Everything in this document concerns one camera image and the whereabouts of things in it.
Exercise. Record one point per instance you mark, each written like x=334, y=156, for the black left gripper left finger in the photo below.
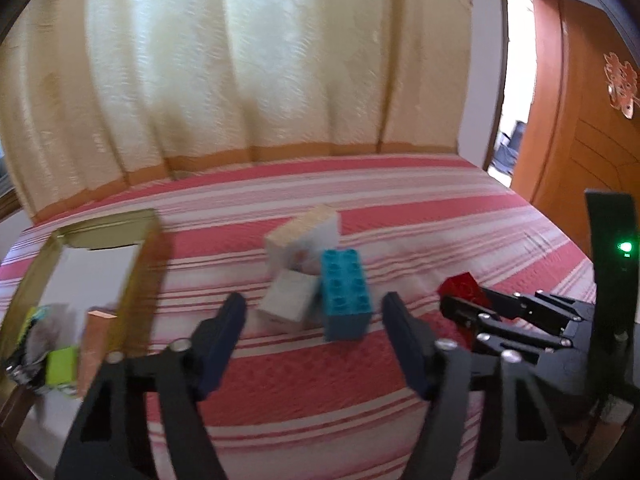
x=110, y=438

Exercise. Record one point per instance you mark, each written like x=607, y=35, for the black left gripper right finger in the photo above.
x=517, y=437

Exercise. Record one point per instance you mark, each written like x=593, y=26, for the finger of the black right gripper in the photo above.
x=520, y=304
x=495, y=334

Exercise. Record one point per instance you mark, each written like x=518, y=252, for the red toy building brick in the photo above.
x=462, y=287

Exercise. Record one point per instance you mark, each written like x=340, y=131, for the green soccer ball block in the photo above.
x=62, y=366

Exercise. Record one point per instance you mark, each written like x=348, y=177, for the blue toy building brick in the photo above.
x=345, y=297

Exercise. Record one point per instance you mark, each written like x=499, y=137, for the red striped bed cover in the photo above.
x=294, y=406

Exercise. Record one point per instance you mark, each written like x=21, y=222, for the orange wooden door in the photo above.
x=577, y=135

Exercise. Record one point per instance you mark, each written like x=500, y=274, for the gold metal tin tray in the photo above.
x=117, y=261

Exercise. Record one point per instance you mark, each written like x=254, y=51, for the white usb charger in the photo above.
x=288, y=301

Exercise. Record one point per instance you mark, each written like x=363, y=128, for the white box with gold top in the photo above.
x=298, y=244

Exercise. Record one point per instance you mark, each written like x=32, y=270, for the cream patterned curtain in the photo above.
x=98, y=96

